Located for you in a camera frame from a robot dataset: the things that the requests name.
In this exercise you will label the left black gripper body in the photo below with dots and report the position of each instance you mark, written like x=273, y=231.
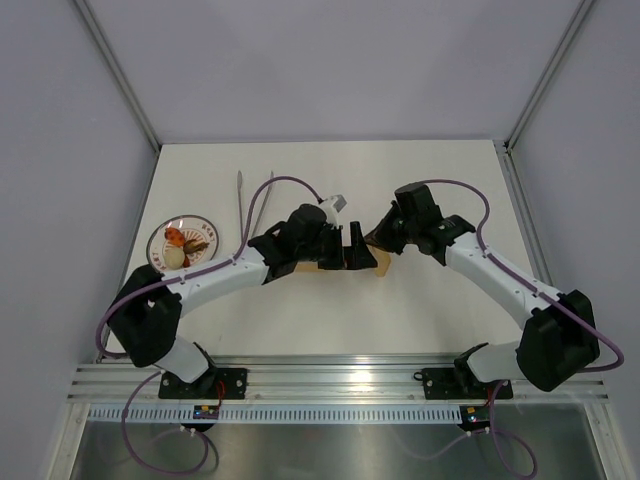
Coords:
x=327, y=249

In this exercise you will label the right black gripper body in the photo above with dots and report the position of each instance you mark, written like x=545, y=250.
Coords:
x=401, y=231

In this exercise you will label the yellow lunch box lid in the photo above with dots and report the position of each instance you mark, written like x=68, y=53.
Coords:
x=380, y=260

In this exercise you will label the metal food tongs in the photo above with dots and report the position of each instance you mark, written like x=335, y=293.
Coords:
x=249, y=223

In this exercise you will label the round printed food plate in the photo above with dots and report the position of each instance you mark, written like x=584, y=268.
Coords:
x=193, y=227

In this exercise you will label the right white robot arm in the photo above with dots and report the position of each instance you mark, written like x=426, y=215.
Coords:
x=558, y=337

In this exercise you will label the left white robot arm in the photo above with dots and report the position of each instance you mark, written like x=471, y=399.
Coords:
x=146, y=312

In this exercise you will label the brown crab claw toy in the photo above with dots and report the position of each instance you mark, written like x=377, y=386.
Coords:
x=193, y=246

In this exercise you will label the orange fried cutlet toy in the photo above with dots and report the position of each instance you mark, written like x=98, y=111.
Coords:
x=174, y=237

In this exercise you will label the white dumpling toy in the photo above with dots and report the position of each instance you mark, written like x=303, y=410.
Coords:
x=174, y=258

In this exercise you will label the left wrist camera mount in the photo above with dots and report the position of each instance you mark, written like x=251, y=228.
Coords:
x=333, y=205

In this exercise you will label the right aluminium frame post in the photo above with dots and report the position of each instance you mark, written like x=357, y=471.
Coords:
x=551, y=69

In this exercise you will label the aluminium frame post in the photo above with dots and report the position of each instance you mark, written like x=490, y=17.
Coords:
x=100, y=39
x=551, y=69

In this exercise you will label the aluminium mounting rail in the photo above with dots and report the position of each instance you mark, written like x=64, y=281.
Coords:
x=287, y=379

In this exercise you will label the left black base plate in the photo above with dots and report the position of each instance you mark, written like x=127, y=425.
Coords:
x=215, y=383

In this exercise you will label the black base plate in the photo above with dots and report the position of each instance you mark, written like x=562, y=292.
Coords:
x=215, y=383
x=446, y=383

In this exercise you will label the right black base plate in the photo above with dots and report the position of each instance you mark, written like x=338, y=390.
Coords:
x=446, y=383

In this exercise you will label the left aluminium frame post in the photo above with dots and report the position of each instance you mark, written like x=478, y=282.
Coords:
x=100, y=39

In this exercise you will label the white slotted cable duct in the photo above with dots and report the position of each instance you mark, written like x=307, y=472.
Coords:
x=280, y=414

